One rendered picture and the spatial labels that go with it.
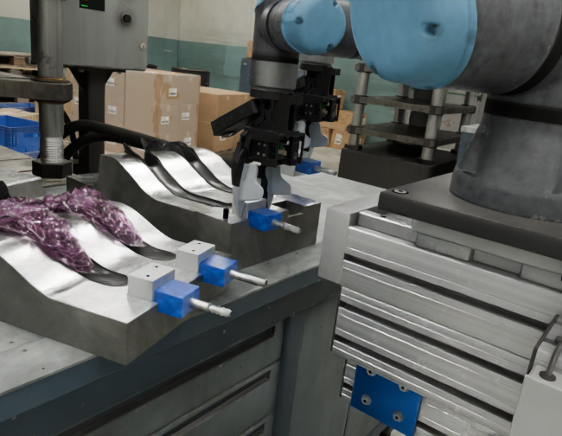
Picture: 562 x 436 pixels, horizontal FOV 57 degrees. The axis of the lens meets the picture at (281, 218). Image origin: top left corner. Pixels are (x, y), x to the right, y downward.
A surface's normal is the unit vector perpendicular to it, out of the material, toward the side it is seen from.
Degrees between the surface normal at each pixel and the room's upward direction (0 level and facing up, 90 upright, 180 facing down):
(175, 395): 90
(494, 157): 72
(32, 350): 0
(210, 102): 90
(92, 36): 90
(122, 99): 96
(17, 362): 0
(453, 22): 101
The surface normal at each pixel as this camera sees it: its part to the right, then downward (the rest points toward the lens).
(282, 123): -0.62, 0.16
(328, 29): 0.36, 0.30
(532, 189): -0.34, -0.07
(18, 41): 0.82, 0.25
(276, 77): 0.13, 0.30
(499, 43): 0.32, 0.57
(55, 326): -0.37, 0.23
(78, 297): 0.11, -0.95
